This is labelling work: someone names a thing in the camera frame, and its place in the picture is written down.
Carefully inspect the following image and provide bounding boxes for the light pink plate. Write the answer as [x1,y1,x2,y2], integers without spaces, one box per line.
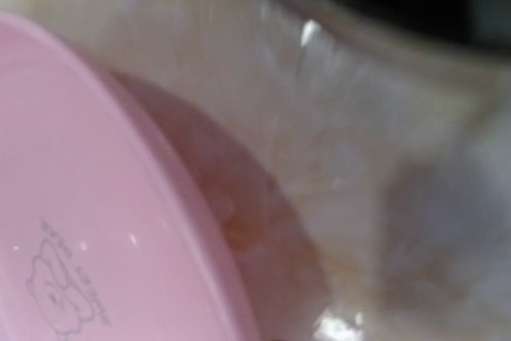
[1,13,260,340]

